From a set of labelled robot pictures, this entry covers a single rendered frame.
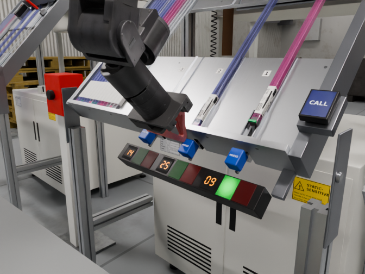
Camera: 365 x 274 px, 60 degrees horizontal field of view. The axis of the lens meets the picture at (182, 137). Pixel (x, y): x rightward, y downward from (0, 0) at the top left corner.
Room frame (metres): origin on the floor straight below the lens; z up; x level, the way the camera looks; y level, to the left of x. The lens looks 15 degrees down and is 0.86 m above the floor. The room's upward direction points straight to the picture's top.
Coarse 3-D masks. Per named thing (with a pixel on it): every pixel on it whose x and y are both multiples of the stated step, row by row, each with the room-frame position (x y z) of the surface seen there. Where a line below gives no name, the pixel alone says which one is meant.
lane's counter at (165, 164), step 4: (164, 156) 0.58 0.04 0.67; (164, 160) 0.57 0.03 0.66; (168, 160) 0.56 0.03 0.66; (172, 160) 0.56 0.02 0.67; (160, 164) 0.57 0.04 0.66; (164, 164) 0.56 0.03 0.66; (168, 164) 0.56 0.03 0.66; (156, 168) 0.56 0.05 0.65; (160, 168) 0.56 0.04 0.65; (164, 168) 0.55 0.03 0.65; (168, 168) 0.55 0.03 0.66; (164, 172) 0.55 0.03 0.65
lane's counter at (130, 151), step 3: (129, 147) 0.65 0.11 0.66; (132, 147) 0.64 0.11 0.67; (135, 147) 0.64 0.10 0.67; (126, 150) 0.65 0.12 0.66; (129, 150) 0.64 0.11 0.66; (132, 150) 0.64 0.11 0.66; (135, 150) 0.63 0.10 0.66; (126, 153) 0.64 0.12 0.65; (129, 153) 0.63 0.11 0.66; (132, 153) 0.63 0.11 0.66; (123, 156) 0.64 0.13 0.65; (126, 156) 0.63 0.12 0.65; (129, 156) 0.63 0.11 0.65; (132, 156) 0.62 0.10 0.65; (129, 159) 0.62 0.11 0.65
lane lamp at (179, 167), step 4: (180, 160) 0.55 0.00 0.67; (176, 164) 0.55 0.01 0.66; (180, 164) 0.54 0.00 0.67; (184, 164) 0.54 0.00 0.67; (172, 168) 0.54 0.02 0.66; (176, 168) 0.54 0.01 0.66; (180, 168) 0.53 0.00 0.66; (184, 168) 0.53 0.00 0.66; (172, 172) 0.54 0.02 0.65; (176, 172) 0.53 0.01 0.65; (180, 172) 0.53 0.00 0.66; (172, 176) 0.53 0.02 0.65; (176, 176) 0.53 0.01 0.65; (180, 176) 0.52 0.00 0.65
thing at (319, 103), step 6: (312, 90) 0.45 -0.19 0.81; (312, 96) 0.45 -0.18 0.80; (318, 96) 0.44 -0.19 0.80; (324, 96) 0.44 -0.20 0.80; (330, 96) 0.43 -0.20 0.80; (306, 102) 0.44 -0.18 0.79; (312, 102) 0.44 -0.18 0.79; (318, 102) 0.43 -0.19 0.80; (324, 102) 0.43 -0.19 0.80; (330, 102) 0.42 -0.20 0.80; (306, 108) 0.44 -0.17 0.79; (312, 108) 0.43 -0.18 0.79; (318, 108) 0.43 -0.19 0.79; (324, 108) 0.42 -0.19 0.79; (306, 114) 0.43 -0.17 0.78; (312, 114) 0.42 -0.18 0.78; (318, 114) 0.42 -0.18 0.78; (324, 114) 0.41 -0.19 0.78
